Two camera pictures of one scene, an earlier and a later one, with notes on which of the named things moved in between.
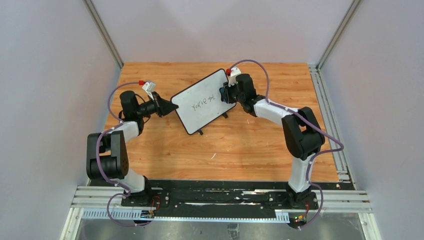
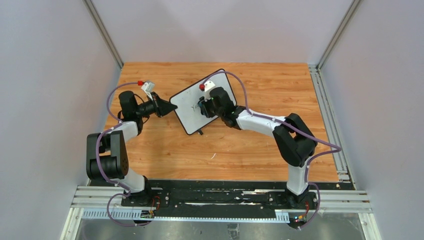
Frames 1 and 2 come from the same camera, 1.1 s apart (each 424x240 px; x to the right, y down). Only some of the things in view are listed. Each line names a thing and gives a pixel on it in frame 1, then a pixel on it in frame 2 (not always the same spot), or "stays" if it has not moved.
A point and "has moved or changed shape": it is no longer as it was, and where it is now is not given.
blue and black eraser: [223, 93] has moved or changed shape
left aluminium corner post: [104, 33] stays
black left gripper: [157, 104] stays
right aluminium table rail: [339, 156] stays
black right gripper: [228, 92] → [203, 105]
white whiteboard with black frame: [202, 103] stays
